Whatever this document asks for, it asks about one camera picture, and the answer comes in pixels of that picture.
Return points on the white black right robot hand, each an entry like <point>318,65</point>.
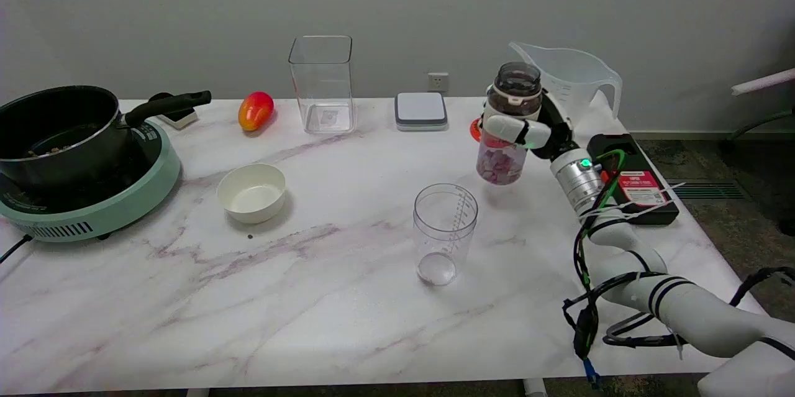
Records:
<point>556,133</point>

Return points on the pink white candy pieces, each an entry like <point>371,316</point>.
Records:
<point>500,167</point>

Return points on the clear plastic bottle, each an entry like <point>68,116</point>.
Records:
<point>515,77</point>

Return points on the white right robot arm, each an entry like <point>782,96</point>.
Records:
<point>689,316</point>

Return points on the large translucent measuring jug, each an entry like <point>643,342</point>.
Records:
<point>577,74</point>

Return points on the red bottle cap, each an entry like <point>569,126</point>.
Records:
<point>474,130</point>

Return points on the clear cylindrical measuring cup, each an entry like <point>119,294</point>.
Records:
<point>444,229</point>

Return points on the black box with red label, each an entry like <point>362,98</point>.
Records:
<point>646,192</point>

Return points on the white grey kitchen scale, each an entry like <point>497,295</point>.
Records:
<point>421,110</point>

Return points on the floor vent grille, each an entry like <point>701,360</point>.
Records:
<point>708,190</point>

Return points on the white padded rod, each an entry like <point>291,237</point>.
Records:
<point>764,81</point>

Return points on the clear square storage container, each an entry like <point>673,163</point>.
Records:
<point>322,92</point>

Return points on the white table leg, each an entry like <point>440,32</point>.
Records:
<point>197,393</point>
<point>535,388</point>

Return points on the red yellow mango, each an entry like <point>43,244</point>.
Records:
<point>254,111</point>

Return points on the white bowl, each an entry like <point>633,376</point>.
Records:
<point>251,195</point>

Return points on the green induction cooker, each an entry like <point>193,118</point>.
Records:
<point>124,198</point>

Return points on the black saucepan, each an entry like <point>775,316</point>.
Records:
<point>56,130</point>

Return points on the white wall socket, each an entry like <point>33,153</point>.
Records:
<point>438,81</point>

